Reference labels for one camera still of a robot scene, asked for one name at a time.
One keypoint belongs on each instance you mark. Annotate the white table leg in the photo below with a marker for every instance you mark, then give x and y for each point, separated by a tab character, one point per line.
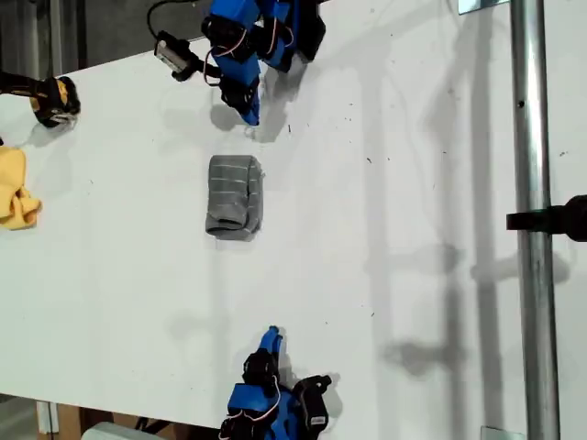
46	417

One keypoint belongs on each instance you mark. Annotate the steel post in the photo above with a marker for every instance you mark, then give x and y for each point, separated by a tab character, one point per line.
532	137

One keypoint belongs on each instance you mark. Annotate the brown cardboard box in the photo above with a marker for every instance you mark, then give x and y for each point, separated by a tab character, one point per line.
69	421

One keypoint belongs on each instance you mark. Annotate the yellow cloth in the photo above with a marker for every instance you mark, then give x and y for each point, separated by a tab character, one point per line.
14	183

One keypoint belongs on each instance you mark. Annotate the black clamp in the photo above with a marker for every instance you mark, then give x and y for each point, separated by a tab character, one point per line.
559	217

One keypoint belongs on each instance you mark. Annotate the white plastic container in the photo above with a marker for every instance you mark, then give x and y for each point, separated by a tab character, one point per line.
114	433

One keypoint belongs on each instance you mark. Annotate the black camera box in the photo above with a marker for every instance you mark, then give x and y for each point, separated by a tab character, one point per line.
172	57
316	408

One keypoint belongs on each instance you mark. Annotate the grey striped towel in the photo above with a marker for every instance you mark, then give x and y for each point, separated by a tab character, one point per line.
229	192

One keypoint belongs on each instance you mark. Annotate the black and yellow tool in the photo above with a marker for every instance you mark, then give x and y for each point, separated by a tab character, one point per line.
50	98

